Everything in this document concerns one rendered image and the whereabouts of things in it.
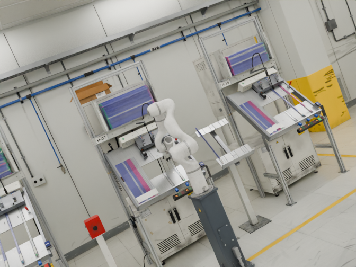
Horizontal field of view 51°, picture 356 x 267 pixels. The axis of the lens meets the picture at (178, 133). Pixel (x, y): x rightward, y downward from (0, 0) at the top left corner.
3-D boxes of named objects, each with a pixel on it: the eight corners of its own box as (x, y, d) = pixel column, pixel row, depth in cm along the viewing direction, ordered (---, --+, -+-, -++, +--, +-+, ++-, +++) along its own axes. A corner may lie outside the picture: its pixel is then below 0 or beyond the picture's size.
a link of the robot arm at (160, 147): (151, 125, 308) (161, 155, 323) (167, 117, 314) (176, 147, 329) (146, 123, 315) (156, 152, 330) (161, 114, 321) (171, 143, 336)
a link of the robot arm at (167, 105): (181, 161, 288) (199, 152, 292) (183, 156, 277) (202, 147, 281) (152, 107, 301) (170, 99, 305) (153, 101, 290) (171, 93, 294)
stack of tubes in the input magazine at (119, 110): (158, 108, 370) (147, 83, 367) (111, 129, 354) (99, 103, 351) (154, 109, 382) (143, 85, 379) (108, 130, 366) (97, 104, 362)
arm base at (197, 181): (217, 187, 285) (208, 165, 283) (198, 198, 277) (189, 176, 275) (205, 185, 302) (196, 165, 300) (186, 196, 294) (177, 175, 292)
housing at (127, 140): (167, 132, 382) (166, 123, 372) (124, 152, 366) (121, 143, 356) (162, 127, 387) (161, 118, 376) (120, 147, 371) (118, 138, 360)
